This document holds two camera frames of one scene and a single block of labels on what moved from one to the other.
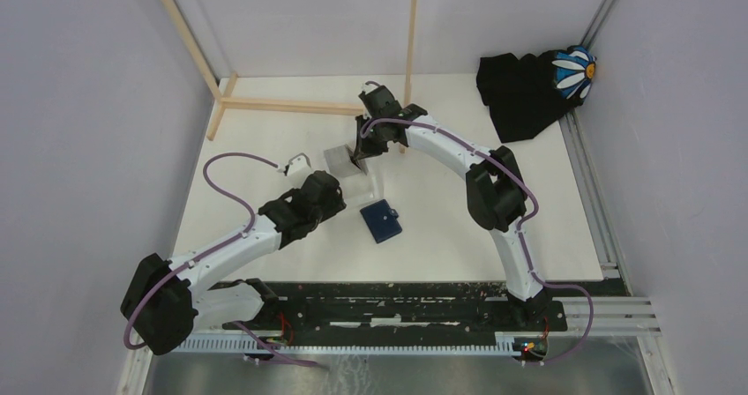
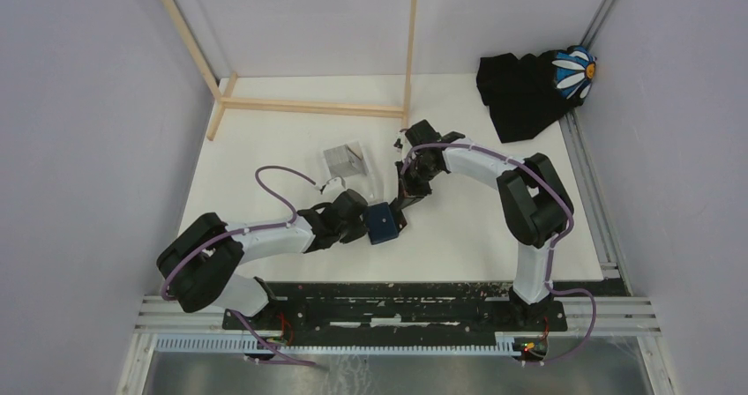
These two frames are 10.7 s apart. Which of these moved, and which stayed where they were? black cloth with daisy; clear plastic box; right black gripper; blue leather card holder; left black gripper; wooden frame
Moved: left black gripper; right black gripper
Stayed: blue leather card holder; wooden frame; clear plastic box; black cloth with daisy
